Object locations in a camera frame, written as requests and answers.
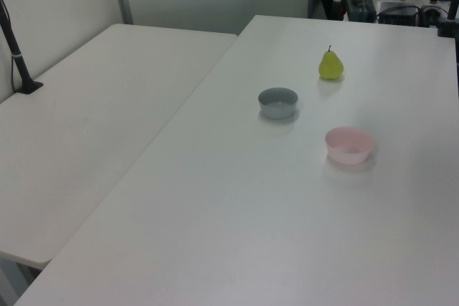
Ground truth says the black camera stand pole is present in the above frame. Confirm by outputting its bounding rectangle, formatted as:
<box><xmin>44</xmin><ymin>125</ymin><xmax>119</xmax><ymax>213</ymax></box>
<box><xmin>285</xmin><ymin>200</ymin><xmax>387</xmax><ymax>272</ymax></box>
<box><xmin>0</xmin><ymin>0</ymin><xmax>44</xmax><ymax>95</ymax></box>

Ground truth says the green yellow pear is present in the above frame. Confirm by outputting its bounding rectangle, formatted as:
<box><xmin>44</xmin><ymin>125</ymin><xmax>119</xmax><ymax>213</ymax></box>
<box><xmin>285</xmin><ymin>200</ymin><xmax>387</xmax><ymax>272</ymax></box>
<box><xmin>318</xmin><ymin>44</ymin><xmax>345</xmax><ymax>81</ymax></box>

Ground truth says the grey plastic bowl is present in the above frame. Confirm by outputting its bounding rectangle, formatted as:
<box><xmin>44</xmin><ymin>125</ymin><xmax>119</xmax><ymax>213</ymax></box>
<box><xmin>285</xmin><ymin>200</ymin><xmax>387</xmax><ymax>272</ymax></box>
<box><xmin>257</xmin><ymin>87</ymin><xmax>299</xmax><ymax>120</ymax></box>

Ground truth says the white side table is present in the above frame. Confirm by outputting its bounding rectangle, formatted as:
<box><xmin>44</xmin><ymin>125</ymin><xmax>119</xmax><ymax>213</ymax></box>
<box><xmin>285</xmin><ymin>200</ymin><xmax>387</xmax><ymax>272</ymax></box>
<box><xmin>0</xmin><ymin>23</ymin><xmax>240</xmax><ymax>271</ymax></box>

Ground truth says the black clamp stand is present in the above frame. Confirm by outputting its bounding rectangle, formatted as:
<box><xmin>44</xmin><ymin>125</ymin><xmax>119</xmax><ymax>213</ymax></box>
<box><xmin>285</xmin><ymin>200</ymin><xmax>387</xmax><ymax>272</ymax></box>
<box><xmin>435</xmin><ymin>0</ymin><xmax>459</xmax><ymax>39</ymax></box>

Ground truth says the dark green equipment box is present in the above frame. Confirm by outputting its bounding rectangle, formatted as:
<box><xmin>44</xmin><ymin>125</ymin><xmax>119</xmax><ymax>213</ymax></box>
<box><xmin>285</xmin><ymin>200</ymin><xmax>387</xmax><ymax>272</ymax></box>
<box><xmin>345</xmin><ymin>0</ymin><xmax>377</xmax><ymax>22</ymax></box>

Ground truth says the black equipment box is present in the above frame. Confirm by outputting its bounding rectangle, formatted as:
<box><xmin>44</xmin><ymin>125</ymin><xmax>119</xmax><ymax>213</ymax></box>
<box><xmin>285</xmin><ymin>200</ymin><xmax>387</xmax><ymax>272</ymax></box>
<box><xmin>376</xmin><ymin>1</ymin><xmax>421</xmax><ymax>27</ymax></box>

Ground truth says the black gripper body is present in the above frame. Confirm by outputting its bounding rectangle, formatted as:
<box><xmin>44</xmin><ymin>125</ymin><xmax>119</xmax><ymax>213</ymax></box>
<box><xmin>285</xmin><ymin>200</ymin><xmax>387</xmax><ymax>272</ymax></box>
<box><xmin>332</xmin><ymin>0</ymin><xmax>349</xmax><ymax>20</ymax></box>

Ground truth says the pink plastic bowl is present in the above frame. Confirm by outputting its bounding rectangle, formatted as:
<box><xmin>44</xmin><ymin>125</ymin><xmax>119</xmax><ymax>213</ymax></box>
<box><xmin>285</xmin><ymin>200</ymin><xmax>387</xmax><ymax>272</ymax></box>
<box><xmin>324</xmin><ymin>125</ymin><xmax>376</xmax><ymax>166</ymax></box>

